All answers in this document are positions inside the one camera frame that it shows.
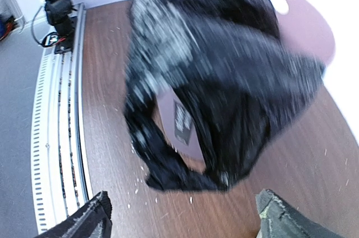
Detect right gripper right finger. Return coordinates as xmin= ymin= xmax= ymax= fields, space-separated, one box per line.
xmin=255 ymin=189 xmax=341 ymax=237

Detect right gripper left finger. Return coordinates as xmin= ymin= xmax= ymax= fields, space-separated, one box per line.
xmin=36 ymin=191 xmax=112 ymax=238

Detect black plastic trash bag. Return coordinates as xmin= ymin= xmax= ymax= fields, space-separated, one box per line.
xmin=124 ymin=0 xmax=325 ymax=191

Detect mauve plastic trash bin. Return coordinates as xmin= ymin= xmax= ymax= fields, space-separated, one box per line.
xmin=157 ymin=0 xmax=335 ymax=161

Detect aluminium front rail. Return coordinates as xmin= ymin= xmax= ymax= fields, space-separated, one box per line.
xmin=30 ymin=3 xmax=93 ymax=234

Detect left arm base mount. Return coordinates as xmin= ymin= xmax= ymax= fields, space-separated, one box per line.
xmin=40 ymin=17 xmax=77 ymax=54

